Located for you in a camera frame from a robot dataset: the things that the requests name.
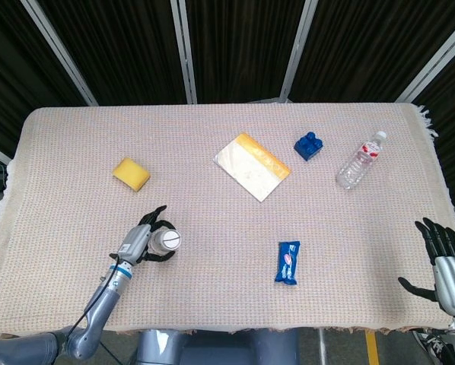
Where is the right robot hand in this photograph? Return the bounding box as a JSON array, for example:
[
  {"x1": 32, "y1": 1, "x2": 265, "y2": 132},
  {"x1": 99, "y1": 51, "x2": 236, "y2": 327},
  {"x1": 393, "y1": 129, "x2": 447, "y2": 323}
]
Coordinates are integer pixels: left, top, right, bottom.
[{"x1": 397, "y1": 217, "x2": 455, "y2": 316}]

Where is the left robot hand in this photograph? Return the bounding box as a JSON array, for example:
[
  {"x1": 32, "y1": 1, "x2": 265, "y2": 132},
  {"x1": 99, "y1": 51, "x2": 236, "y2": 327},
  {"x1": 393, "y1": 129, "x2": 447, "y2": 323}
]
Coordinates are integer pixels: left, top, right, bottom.
[{"x1": 108, "y1": 205, "x2": 177, "y2": 267}]

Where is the white paper cup flower print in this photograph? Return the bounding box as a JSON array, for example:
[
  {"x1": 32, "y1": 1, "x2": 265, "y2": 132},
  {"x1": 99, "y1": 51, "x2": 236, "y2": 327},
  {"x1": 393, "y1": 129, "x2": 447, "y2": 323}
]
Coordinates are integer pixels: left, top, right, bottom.
[{"x1": 150, "y1": 227, "x2": 182, "y2": 255}]

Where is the yellow sponge green scouring pad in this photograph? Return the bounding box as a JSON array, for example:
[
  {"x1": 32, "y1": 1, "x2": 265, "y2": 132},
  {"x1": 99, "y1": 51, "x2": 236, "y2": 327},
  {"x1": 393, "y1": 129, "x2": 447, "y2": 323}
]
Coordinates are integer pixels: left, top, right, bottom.
[{"x1": 112, "y1": 157, "x2": 151, "y2": 192}]

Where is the black white sneaker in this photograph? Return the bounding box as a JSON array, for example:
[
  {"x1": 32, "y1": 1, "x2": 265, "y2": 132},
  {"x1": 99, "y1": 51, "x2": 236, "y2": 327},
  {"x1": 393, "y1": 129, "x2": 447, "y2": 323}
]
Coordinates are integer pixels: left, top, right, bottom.
[{"x1": 413, "y1": 329, "x2": 455, "y2": 365}]

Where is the beige woven tablecloth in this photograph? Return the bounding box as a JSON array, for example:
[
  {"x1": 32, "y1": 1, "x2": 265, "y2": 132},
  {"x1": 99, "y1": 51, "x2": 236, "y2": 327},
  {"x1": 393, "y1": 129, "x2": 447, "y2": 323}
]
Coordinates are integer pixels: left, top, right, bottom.
[{"x1": 0, "y1": 103, "x2": 455, "y2": 336}]

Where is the grey robot torso base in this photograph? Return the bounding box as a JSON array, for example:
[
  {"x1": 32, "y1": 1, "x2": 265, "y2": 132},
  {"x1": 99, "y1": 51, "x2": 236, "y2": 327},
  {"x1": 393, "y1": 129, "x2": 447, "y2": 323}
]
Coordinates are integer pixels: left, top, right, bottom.
[{"x1": 135, "y1": 327, "x2": 301, "y2": 365}]

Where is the white notebook yellow spine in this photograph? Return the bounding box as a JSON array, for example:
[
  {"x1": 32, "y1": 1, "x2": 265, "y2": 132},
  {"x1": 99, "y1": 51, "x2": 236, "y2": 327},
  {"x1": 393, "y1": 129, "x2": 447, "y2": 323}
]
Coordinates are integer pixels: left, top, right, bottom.
[{"x1": 213, "y1": 132, "x2": 292, "y2": 202}]

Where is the clear plastic water bottle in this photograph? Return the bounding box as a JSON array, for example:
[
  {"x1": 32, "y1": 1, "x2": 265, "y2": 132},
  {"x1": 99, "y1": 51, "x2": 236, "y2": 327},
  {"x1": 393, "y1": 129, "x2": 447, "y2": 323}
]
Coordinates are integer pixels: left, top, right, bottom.
[{"x1": 336, "y1": 130, "x2": 388, "y2": 191}]

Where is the blue Oreo cookie pack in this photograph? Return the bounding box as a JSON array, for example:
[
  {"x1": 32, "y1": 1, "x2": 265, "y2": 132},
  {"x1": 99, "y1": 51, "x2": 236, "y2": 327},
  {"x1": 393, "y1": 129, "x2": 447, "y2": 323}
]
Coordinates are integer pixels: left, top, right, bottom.
[{"x1": 274, "y1": 240, "x2": 302, "y2": 286}]

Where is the blue plastic building block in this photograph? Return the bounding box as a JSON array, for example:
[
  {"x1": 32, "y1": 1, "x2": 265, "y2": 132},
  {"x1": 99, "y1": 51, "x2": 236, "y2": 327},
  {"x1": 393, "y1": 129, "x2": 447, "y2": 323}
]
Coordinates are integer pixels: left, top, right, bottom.
[{"x1": 293, "y1": 131, "x2": 324, "y2": 162}]

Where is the dark pleated screen panel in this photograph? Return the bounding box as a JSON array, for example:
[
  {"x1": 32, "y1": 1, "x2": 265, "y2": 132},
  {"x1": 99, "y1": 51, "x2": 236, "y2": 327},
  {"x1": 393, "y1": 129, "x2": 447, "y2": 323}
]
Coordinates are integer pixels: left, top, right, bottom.
[
  {"x1": 0, "y1": 0, "x2": 88, "y2": 160},
  {"x1": 36, "y1": 0, "x2": 187, "y2": 106},
  {"x1": 184, "y1": 0, "x2": 303, "y2": 104},
  {"x1": 290, "y1": 0, "x2": 455, "y2": 103}
]

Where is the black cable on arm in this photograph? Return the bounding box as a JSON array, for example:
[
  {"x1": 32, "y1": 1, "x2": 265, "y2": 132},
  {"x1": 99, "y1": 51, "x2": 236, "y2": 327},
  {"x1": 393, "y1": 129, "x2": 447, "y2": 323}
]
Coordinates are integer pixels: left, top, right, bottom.
[{"x1": 65, "y1": 252, "x2": 122, "y2": 339}]

